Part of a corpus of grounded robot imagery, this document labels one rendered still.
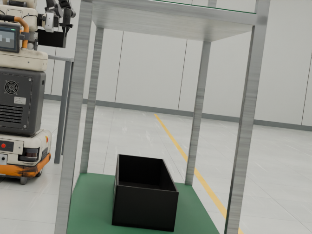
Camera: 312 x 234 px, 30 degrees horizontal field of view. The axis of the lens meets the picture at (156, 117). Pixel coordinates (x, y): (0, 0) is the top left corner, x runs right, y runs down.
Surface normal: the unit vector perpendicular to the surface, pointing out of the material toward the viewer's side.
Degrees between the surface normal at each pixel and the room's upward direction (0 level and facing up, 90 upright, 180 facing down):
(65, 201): 90
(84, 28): 90
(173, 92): 90
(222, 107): 90
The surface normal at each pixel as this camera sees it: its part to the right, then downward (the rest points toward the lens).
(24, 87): 0.04, 0.08
